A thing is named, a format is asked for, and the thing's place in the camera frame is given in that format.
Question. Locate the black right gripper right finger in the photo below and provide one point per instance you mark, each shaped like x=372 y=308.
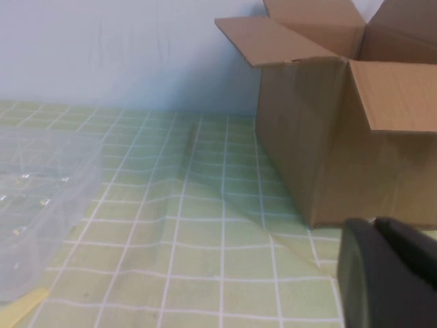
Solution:
x=413 y=246

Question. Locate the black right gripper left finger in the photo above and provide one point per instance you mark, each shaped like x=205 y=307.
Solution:
x=375 y=290

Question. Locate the brown cardboard box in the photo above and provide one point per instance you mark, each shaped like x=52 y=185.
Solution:
x=324 y=136

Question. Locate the clear plastic egg box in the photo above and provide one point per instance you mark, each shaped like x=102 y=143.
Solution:
x=41 y=191

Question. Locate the green white checked tablecloth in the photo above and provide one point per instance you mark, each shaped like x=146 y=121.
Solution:
x=205 y=256

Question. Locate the yellow plastic knife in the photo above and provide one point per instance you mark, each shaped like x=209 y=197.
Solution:
x=24 y=305

